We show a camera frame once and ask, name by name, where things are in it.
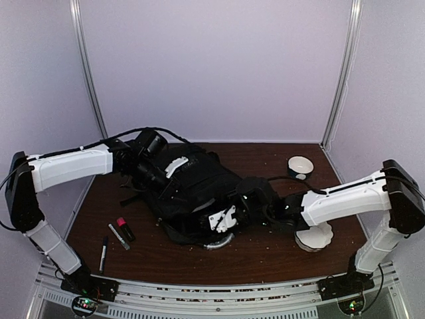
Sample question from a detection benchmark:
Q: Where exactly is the black student bag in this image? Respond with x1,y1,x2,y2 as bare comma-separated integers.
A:
120,144,242,250

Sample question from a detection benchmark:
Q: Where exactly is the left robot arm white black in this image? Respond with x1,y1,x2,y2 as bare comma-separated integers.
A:
1,127,189,290

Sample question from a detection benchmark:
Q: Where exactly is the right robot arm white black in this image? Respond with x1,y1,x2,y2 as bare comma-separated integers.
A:
236,159,424,280

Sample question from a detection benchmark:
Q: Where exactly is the dark bowl white inside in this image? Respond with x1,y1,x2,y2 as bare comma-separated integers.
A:
287,156,314,181

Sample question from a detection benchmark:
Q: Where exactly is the pink cap black highlighter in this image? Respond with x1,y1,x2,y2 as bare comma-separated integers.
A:
116,217,135,242

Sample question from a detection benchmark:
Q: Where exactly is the white scalloped dish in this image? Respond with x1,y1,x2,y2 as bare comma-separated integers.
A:
295,222,333,253

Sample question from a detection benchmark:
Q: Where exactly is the dark blue pen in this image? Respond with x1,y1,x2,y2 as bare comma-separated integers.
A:
99,236,108,274

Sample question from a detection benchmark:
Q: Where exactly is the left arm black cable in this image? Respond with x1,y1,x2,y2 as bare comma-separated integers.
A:
102,126,193,146

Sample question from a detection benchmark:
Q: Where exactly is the aluminium front rail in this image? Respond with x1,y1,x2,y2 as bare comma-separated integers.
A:
24,263,413,318

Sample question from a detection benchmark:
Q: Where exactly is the right aluminium wall post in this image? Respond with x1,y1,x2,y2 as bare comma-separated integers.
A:
321,0,363,150

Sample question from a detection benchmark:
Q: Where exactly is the aluminium wall post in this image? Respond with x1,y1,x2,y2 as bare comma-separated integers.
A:
321,0,363,150
69,0,108,138

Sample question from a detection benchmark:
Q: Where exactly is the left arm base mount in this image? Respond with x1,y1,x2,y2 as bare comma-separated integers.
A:
60,276,119,318

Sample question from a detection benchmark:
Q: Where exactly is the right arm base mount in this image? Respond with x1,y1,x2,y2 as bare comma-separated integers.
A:
317,273,375,316

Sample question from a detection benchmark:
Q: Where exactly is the left aluminium wall post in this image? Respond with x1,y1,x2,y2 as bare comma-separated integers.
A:
69,0,108,138

